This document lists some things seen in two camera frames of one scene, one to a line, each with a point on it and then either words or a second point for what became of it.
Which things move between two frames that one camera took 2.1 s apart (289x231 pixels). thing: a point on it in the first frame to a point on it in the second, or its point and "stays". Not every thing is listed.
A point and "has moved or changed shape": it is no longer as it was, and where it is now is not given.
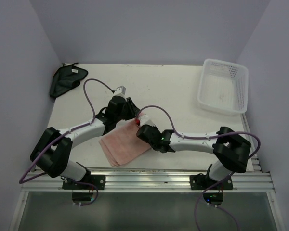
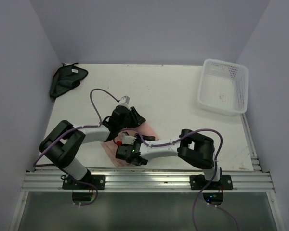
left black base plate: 97,180 stays
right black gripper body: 154,128 to 141,163
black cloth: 65,78 stays
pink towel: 122,145 has moved or changed shape
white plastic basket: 223,87 stays
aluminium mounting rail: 155,181 stays
